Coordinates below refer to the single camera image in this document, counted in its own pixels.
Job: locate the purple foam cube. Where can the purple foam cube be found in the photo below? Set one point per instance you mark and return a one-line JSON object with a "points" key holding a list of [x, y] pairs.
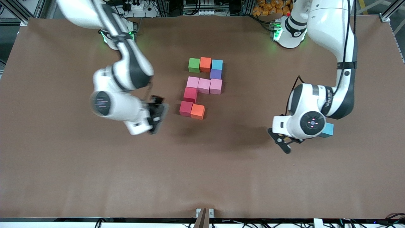
{"points": [[215, 74]]}

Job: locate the pile of orange objects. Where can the pile of orange objects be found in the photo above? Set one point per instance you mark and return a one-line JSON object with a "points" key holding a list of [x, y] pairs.
{"points": [[267, 8]]}

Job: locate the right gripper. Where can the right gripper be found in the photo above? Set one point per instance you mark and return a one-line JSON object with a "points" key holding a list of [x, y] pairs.
{"points": [[155, 109]]}

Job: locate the pink foam cube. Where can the pink foam cube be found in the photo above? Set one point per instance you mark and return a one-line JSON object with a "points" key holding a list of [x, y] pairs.
{"points": [[216, 86], [192, 81], [204, 86]]}

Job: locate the brown pole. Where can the brown pole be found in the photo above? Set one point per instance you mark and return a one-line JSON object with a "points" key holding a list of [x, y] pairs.
{"points": [[203, 221]]}

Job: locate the red foam cube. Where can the red foam cube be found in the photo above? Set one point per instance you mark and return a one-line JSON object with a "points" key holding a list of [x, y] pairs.
{"points": [[185, 108], [190, 94]]}

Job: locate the green foam cube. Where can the green foam cube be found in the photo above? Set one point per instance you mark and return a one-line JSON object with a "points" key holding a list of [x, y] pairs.
{"points": [[194, 65]]}

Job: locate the equipment rack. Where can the equipment rack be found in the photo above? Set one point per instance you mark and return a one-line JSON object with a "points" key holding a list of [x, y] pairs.
{"points": [[199, 6]]}

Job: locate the small white box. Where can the small white box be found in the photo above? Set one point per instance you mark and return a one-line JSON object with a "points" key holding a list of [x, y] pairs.
{"points": [[318, 223]]}

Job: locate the orange foam cube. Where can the orange foam cube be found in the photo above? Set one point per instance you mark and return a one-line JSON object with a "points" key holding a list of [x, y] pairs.
{"points": [[197, 111], [205, 64]]}

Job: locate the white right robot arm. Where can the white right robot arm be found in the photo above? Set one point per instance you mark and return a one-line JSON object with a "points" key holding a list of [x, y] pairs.
{"points": [[117, 104]]}

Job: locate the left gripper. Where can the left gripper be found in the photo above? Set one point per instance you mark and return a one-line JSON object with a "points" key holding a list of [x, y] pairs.
{"points": [[296, 140]]}

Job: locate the silver metal bracket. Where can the silver metal bracket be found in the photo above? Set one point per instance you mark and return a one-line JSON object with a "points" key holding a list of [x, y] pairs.
{"points": [[198, 213]]}

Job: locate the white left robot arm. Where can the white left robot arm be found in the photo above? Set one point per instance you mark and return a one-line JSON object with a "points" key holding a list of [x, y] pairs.
{"points": [[310, 104]]}

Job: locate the turquoise foam cube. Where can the turquoise foam cube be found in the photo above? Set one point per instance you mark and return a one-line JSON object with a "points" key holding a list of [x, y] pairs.
{"points": [[217, 64], [328, 129]]}

